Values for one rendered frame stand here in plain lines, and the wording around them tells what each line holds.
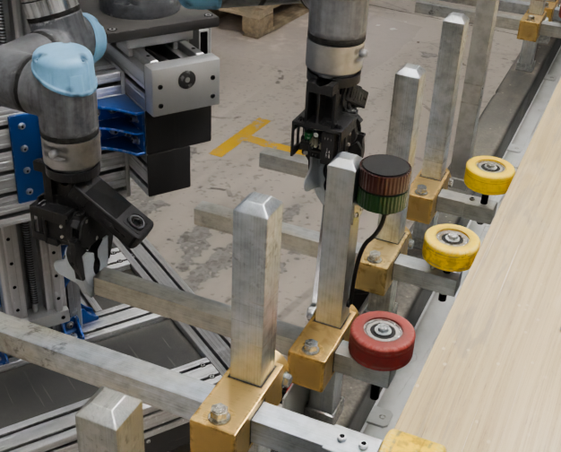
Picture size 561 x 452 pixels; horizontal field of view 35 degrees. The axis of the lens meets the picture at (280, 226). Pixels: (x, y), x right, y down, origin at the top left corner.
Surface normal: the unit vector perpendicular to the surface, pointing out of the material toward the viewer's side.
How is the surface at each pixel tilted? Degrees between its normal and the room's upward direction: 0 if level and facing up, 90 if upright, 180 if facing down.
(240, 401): 0
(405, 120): 90
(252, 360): 90
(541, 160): 0
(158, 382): 0
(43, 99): 90
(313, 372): 90
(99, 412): 45
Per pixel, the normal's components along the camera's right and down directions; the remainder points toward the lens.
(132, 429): 0.91, 0.25
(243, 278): -0.40, 0.47
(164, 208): 0.04, -0.85
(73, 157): 0.29, 0.51
